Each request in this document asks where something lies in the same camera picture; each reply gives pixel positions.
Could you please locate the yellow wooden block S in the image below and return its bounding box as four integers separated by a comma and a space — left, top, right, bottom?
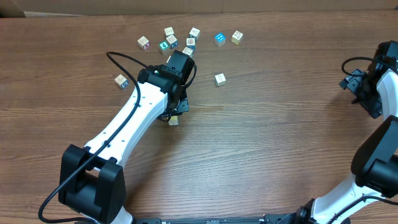
168, 116, 179, 126

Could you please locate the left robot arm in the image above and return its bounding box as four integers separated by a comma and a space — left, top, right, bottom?
58, 65, 197, 223

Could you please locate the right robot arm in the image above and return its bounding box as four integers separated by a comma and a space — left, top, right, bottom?
278, 40, 397, 223

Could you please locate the wooden block green letter I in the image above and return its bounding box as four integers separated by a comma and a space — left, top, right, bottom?
215, 73, 226, 87

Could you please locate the wooden block letter L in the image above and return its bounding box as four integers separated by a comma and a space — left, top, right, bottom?
182, 47, 193, 58

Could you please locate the wooden block green four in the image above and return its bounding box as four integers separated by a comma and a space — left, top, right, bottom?
159, 40, 170, 55

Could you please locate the wooden block blue X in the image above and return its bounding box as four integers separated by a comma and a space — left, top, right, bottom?
166, 34, 178, 49

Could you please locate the wooden block blue five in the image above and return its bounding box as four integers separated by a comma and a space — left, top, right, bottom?
114, 74, 129, 89

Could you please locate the wooden block blue side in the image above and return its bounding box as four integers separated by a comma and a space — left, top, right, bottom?
186, 37, 196, 50

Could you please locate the wooden block red letter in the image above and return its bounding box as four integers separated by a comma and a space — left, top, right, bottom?
137, 36, 150, 50

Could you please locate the wooden block far blue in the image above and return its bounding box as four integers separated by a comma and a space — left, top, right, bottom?
189, 27, 201, 41

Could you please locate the plain top wooden block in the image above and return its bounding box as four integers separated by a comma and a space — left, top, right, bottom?
164, 27, 174, 37

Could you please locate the blue top wooden block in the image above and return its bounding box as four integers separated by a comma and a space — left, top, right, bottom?
214, 32, 226, 47

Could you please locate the wooden block yellow edge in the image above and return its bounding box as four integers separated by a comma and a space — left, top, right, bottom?
231, 30, 243, 45

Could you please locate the cardboard backdrop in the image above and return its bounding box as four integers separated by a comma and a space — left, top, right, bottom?
1, 0, 397, 17

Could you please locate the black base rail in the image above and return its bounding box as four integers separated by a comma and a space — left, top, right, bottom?
132, 213, 296, 224

